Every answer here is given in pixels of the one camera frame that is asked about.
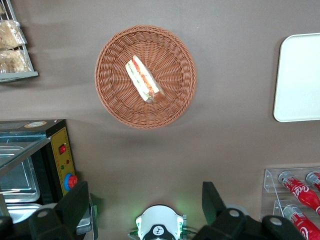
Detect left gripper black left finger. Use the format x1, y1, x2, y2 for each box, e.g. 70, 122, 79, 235
28, 180, 90, 240

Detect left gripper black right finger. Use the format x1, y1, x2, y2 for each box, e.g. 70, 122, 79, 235
191, 181, 306, 240

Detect triangular sandwich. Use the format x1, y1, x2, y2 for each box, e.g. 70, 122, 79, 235
124, 54, 166, 105

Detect grey tray with snacks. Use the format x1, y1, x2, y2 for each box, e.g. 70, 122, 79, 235
0, 0, 40, 83

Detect large brown wicker basket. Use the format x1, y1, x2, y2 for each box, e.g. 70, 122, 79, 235
94, 24, 198, 130

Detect cream plastic tray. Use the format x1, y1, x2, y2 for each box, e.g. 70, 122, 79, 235
272, 32, 320, 123

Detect steel food pan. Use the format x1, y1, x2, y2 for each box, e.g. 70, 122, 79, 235
0, 145, 41, 204
4, 202, 92, 236

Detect clear acrylic bottle rack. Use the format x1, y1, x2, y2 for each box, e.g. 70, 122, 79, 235
259, 166, 320, 240

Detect black glass food warmer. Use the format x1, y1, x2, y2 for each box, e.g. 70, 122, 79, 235
0, 119, 100, 240

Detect red cola bottle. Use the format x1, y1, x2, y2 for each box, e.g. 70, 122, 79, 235
283, 204, 320, 240
305, 170, 320, 192
278, 170, 320, 216

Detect clear bag of snacks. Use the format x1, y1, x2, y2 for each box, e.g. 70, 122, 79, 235
0, 49, 32, 75
0, 19, 27, 50

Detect black left arm base cables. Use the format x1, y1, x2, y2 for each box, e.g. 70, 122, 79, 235
183, 224, 201, 237

